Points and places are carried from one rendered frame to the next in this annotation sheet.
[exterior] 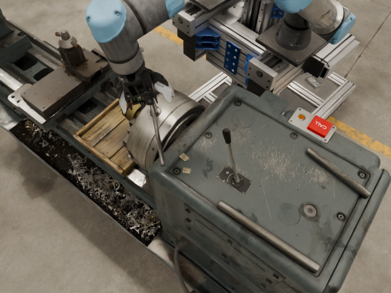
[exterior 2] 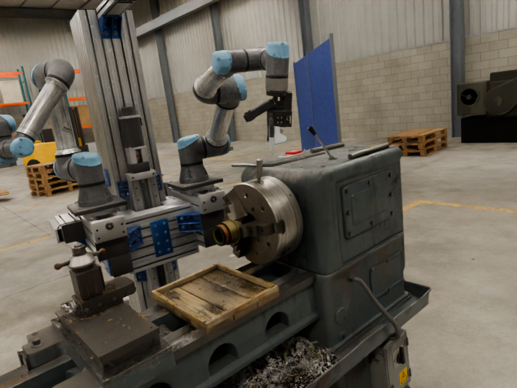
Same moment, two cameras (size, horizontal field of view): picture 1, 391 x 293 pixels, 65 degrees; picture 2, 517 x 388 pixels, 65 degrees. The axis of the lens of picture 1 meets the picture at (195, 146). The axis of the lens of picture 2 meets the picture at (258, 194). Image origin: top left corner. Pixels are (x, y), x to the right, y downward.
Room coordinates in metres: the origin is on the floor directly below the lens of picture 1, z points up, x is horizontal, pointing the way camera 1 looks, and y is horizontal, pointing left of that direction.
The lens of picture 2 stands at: (0.28, 1.54, 1.52)
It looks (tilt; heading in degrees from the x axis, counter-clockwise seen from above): 13 degrees down; 284
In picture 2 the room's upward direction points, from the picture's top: 7 degrees counter-clockwise
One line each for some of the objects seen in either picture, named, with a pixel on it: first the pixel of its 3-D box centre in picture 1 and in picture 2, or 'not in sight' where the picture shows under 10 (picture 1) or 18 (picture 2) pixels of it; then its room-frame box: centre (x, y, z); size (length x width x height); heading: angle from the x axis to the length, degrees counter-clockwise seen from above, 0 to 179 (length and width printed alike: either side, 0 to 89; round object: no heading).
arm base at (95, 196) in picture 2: not in sight; (93, 192); (1.45, -0.04, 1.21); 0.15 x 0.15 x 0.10
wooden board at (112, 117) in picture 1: (127, 129); (213, 293); (0.80, 0.31, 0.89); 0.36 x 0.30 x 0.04; 144
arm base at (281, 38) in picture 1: (295, 28); (192, 171); (1.11, -0.40, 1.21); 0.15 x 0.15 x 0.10
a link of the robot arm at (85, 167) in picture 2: not in sight; (87, 167); (1.46, -0.05, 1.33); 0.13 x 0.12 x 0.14; 158
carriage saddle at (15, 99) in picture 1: (64, 84); (90, 348); (1.05, 0.66, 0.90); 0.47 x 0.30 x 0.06; 144
